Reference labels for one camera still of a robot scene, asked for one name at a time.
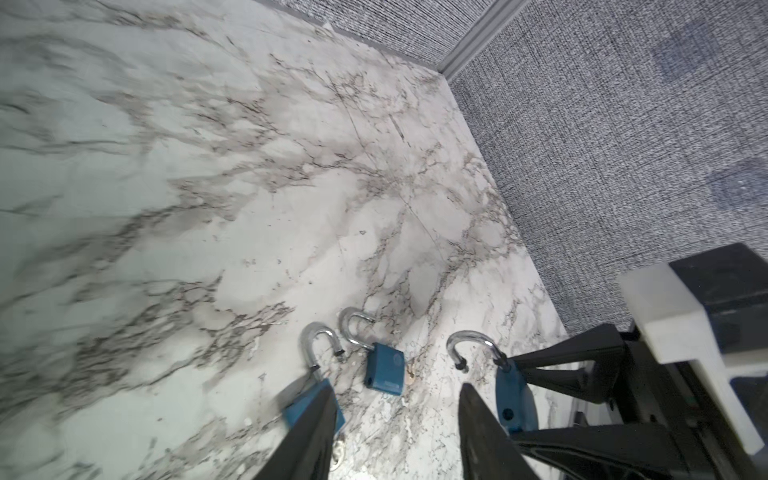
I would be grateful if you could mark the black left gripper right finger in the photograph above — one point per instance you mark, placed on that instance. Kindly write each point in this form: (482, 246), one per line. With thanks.
(486, 450)

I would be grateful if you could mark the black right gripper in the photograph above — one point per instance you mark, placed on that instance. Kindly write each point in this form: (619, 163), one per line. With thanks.
(682, 435)

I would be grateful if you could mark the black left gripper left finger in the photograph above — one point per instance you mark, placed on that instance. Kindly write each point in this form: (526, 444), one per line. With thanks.
(306, 451)

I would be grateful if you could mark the blue padlock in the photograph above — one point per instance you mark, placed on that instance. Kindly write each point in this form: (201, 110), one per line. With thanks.
(298, 395)
(386, 366)
(515, 404)

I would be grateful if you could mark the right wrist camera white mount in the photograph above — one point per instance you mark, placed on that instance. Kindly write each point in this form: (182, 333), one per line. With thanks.
(708, 310)

